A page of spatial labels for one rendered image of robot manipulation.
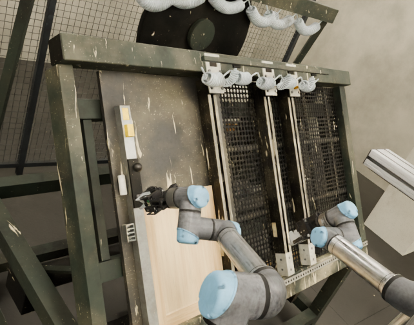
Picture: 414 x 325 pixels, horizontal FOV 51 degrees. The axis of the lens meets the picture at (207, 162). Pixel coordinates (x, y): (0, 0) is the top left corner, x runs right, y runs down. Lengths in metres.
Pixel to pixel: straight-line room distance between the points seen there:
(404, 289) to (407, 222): 4.10
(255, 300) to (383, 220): 4.65
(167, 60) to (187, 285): 1.00
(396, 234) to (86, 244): 4.47
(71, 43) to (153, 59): 0.37
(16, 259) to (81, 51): 1.03
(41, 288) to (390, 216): 4.36
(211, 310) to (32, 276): 1.22
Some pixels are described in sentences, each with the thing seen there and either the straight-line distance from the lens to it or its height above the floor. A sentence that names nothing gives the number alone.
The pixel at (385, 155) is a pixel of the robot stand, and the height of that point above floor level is 2.03.
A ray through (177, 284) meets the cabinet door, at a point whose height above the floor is 1.02.
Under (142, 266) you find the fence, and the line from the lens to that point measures 1.83.
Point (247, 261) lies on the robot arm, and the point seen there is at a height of 1.59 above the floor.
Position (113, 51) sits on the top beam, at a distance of 1.80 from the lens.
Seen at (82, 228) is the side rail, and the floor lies 1.29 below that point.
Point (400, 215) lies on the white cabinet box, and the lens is 5.60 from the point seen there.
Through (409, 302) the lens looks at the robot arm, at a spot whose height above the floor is 1.63.
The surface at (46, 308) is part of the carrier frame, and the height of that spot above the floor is 0.79.
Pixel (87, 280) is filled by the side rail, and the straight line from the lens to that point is 1.69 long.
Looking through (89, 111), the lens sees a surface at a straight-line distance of 1.83.
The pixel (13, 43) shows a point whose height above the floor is 1.65.
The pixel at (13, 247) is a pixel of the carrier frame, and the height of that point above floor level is 0.79.
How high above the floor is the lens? 2.34
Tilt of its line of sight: 26 degrees down
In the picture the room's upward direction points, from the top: 23 degrees clockwise
